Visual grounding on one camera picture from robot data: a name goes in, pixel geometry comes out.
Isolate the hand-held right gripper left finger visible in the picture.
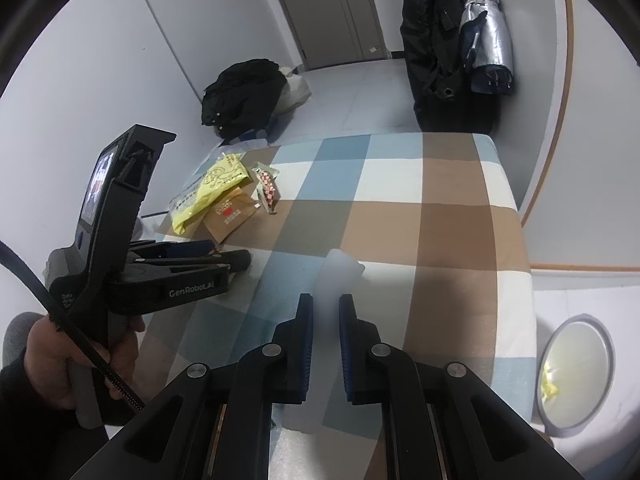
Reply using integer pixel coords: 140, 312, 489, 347
70, 292, 314, 480

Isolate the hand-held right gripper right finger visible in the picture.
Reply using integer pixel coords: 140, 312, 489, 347
338, 294, 571, 480

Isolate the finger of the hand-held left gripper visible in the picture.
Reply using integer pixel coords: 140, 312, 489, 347
129, 248, 253, 277
129, 240, 215, 258

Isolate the brown red-printed sachet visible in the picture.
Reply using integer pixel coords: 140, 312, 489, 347
201, 186, 262, 244

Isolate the clear labelled packet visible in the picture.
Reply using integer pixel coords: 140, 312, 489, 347
167, 160, 213, 222

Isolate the printed yellow plastic bag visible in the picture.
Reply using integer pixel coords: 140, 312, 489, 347
169, 152, 252, 237

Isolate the translucent plastic bottle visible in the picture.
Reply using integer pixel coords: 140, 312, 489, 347
312, 247, 367, 411

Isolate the tall checkered snack wrapper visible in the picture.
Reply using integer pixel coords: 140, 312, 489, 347
251, 161, 282, 215

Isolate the grey round waste bin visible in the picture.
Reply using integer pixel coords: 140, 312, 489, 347
534, 314, 615, 437

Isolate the person's left forearm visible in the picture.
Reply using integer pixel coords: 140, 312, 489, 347
0, 359, 108, 480

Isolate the person's left hand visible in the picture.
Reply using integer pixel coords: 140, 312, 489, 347
22, 312, 147, 412

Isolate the clear plastic bag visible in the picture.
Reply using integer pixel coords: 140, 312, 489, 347
214, 125, 274, 154

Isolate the person's grey trouser leg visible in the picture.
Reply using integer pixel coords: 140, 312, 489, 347
2, 312, 49, 367

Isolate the black clothes pile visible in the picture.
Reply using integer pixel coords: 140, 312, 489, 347
199, 58, 287, 139

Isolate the white cloth bag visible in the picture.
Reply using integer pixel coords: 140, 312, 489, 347
276, 65, 313, 114

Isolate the grey door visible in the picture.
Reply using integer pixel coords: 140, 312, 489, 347
264, 0, 392, 72

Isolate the black hanging jacket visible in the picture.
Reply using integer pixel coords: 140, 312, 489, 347
399, 0, 502, 134

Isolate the white wood-trimmed wardrobe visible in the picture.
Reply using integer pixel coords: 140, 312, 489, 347
500, 0, 640, 461

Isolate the silver folded umbrella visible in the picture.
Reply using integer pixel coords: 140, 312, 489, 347
457, 0, 516, 97

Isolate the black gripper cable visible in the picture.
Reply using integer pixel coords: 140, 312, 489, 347
0, 241, 147, 412

